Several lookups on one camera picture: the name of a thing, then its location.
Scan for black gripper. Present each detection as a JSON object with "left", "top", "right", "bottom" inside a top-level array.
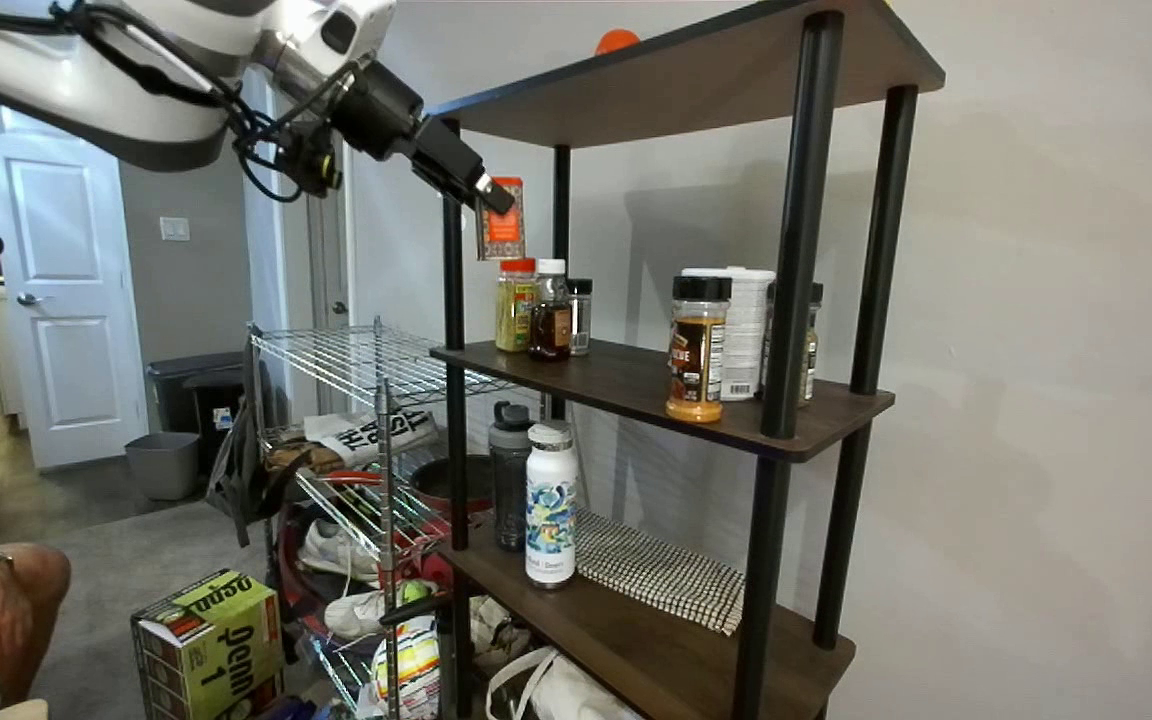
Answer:
[{"left": 410, "top": 113, "right": 525, "bottom": 222}]

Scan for orange-lid jar yellow contents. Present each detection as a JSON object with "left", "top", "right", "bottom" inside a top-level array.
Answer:
[{"left": 492, "top": 255, "right": 545, "bottom": 360}]

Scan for small dark-lid spice jar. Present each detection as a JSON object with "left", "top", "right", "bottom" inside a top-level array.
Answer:
[{"left": 564, "top": 275, "right": 597, "bottom": 360}]

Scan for black-lid brown spice jar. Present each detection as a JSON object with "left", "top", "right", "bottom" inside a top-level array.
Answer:
[{"left": 663, "top": 274, "right": 735, "bottom": 428}]

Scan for white canister blue label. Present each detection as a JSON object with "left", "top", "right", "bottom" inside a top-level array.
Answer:
[{"left": 682, "top": 266, "right": 780, "bottom": 405}]

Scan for white mesh shelf mat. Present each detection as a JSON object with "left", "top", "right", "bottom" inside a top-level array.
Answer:
[{"left": 572, "top": 513, "right": 750, "bottom": 640}]

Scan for white-cap dark sauce bottle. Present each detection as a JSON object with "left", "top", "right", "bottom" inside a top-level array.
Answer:
[{"left": 528, "top": 255, "right": 578, "bottom": 365}]

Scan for small orange ball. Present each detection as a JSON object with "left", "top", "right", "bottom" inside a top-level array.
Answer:
[{"left": 597, "top": 26, "right": 644, "bottom": 62}]

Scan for white printed box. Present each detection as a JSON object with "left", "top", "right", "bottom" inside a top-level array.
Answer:
[{"left": 301, "top": 405, "right": 446, "bottom": 467}]

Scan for dark grey tumbler bottle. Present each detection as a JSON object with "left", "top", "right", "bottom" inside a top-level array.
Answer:
[{"left": 484, "top": 396, "right": 539, "bottom": 558}]

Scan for black round bowl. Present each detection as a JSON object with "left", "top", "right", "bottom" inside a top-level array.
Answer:
[{"left": 410, "top": 451, "right": 501, "bottom": 520}]

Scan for white floral water bottle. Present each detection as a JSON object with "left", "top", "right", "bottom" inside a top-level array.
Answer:
[{"left": 522, "top": 419, "right": 580, "bottom": 592}]

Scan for white panelled door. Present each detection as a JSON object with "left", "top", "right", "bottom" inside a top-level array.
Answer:
[{"left": 0, "top": 98, "right": 151, "bottom": 474}]

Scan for white plastic bag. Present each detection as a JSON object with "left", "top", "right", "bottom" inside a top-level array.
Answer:
[{"left": 480, "top": 646, "right": 648, "bottom": 720}]

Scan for green drink carton box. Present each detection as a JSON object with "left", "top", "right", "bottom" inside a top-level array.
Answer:
[{"left": 130, "top": 563, "right": 288, "bottom": 720}]

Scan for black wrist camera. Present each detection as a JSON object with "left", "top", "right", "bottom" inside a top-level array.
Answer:
[{"left": 271, "top": 113, "right": 348, "bottom": 203}]

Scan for dark wood black-post shelf unit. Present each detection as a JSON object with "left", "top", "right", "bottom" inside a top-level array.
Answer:
[{"left": 420, "top": 0, "right": 947, "bottom": 720}]

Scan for chrome wire rack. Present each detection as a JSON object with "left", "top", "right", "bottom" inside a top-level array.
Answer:
[{"left": 210, "top": 316, "right": 472, "bottom": 720}]

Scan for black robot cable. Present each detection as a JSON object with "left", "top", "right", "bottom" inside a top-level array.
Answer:
[{"left": 54, "top": 0, "right": 341, "bottom": 209}]

